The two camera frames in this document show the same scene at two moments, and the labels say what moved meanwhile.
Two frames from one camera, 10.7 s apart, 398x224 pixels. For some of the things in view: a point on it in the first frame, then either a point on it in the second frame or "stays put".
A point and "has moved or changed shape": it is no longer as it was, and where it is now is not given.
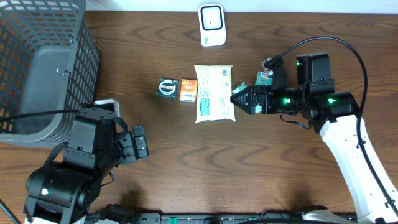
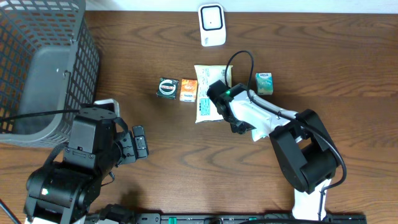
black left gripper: [140, 143] stays put
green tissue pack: [239, 88] has moved or changed shape
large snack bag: [214, 93] stays put
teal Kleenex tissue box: [262, 79] stays put
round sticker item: [167, 88] stays put
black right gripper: [266, 105] → [239, 129]
